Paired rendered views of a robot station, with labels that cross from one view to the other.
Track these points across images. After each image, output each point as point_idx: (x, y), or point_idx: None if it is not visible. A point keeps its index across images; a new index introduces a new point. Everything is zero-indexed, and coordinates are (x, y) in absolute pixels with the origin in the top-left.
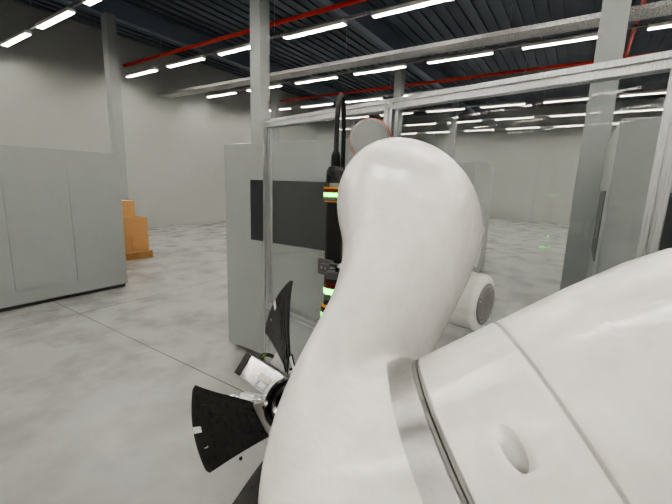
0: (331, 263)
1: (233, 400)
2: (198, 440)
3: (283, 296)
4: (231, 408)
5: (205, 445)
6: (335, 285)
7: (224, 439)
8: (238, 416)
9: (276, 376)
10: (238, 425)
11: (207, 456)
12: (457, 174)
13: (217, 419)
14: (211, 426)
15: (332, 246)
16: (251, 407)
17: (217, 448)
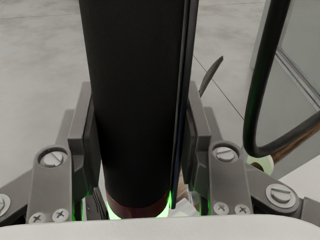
0: (53, 154)
1: (98, 192)
2: (85, 196)
3: (205, 79)
4: (97, 198)
5: (88, 206)
6: (126, 213)
7: (96, 216)
8: (100, 211)
9: (181, 175)
10: (101, 219)
11: (88, 216)
12: None
13: (91, 195)
14: (90, 195)
15: (93, 54)
16: (106, 216)
17: (93, 217)
